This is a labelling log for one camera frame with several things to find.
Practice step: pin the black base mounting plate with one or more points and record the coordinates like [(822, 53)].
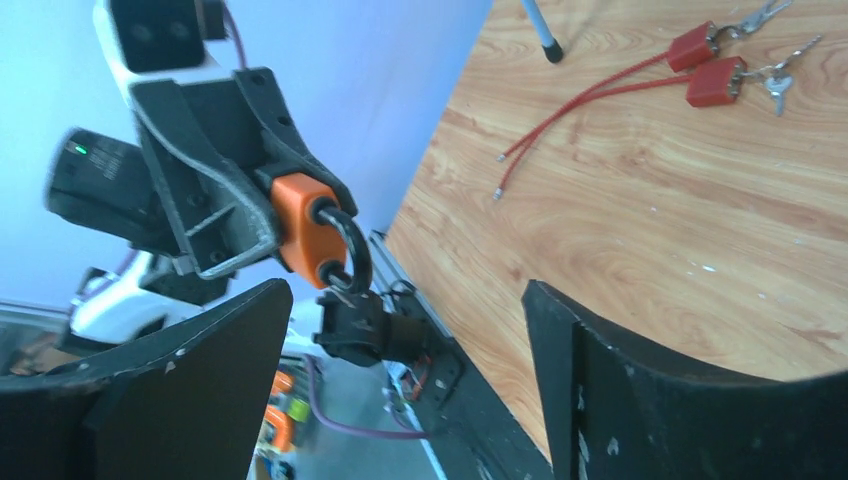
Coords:
[(449, 404)]

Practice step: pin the orange black padlock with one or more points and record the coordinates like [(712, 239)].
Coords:
[(320, 241)]

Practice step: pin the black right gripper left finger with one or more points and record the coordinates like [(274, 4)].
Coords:
[(186, 402)]

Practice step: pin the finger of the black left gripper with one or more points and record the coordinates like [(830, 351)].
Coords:
[(284, 151), (201, 143)]

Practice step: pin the silver keys of near lock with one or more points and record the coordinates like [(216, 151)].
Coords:
[(776, 79)]

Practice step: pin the silver keys of lock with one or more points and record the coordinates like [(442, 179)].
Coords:
[(776, 79), (752, 22)]

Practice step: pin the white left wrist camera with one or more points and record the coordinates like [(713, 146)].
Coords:
[(155, 40)]

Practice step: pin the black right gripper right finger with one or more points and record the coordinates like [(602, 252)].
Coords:
[(618, 405)]

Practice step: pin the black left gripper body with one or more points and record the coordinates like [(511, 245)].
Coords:
[(103, 184)]

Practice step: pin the grey camera tripod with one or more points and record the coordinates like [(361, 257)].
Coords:
[(552, 49)]

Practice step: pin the silver keys of far lock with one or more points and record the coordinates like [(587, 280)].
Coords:
[(752, 22)]

